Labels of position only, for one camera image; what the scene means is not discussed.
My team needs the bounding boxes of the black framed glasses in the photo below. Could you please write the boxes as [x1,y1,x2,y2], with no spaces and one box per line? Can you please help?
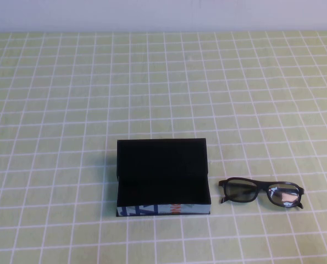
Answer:
[217,177,306,210]

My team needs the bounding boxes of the green checked tablecloth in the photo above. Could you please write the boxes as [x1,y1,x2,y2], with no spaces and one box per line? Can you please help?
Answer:
[0,30,327,264]

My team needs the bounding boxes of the black printed glasses case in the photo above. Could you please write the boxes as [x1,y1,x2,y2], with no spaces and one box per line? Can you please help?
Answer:
[115,139,213,218]

